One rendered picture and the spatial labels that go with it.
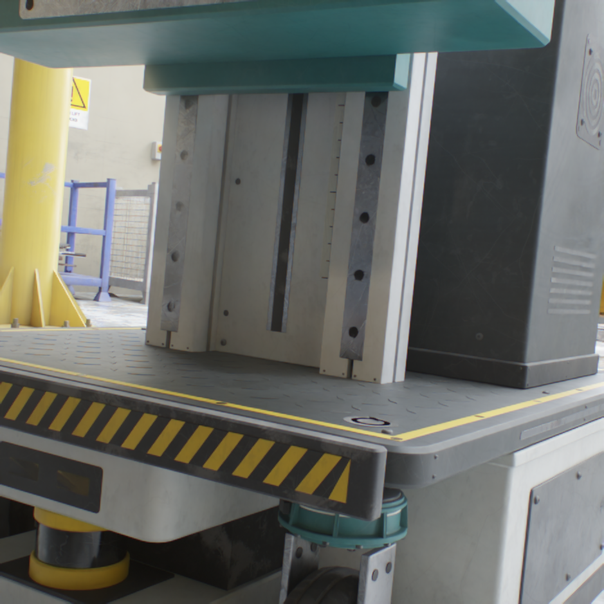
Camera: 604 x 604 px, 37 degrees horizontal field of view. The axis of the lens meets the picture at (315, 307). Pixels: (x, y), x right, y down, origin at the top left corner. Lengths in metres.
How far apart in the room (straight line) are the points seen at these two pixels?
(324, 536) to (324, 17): 0.45
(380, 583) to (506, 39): 0.49
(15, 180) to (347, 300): 3.53
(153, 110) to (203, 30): 7.64
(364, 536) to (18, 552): 0.38
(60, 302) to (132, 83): 4.33
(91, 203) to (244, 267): 7.16
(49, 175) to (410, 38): 3.62
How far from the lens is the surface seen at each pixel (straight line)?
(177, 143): 1.14
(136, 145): 8.46
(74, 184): 7.71
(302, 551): 0.80
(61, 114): 4.46
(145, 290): 7.22
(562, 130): 1.12
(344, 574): 0.80
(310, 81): 0.99
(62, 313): 4.43
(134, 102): 8.48
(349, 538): 0.73
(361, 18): 0.83
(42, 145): 4.41
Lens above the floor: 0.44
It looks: 3 degrees down
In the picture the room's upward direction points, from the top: 5 degrees clockwise
